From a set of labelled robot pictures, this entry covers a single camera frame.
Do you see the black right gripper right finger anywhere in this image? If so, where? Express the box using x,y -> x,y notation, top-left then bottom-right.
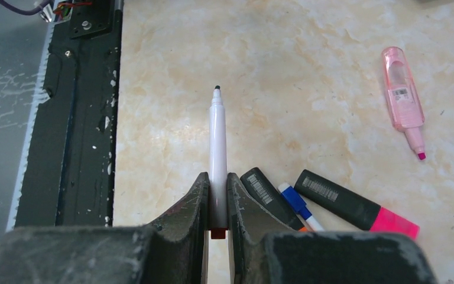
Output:
227,173 -> 437,283

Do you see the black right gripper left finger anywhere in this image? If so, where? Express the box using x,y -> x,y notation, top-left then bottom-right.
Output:
0,172 -> 209,283

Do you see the pink capped black highlighter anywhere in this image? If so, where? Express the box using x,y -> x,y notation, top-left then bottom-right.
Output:
294,170 -> 420,240

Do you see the red capped white marker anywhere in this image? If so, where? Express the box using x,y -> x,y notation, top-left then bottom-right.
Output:
208,85 -> 228,240

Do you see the pink correction tape pen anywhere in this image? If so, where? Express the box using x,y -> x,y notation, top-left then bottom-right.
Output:
381,46 -> 426,160

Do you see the orange capped black highlighter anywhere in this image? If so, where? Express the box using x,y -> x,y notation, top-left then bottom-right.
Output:
240,167 -> 308,232

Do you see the small blue capped marker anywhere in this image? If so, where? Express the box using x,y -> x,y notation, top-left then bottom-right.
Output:
277,182 -> 325,232

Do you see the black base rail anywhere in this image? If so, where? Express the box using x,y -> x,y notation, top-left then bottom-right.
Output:
7,1 -> 123,230

